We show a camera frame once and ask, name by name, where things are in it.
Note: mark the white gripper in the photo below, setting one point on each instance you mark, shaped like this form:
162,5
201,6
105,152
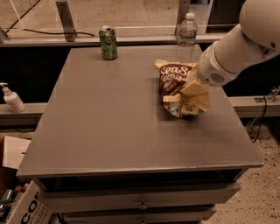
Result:
210,70

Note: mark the brown sea salt chip bag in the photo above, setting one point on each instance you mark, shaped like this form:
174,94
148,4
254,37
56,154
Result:
172,77

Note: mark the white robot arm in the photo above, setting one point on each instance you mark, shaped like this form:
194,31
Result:
258,29

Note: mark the clear plastic water bottle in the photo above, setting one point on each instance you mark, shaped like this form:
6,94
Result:
186,35

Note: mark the white pump dispenser bottle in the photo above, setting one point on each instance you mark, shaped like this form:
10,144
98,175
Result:
12,99

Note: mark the green soda can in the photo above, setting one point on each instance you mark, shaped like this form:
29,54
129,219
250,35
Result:
108,42

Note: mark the grey drawer cabinet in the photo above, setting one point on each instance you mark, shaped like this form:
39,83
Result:
106,152

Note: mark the open brown cardboard box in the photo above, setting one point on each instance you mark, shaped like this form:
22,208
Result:
12,150

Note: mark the white cardboard box with print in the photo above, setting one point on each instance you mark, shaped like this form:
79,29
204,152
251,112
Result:
28,209

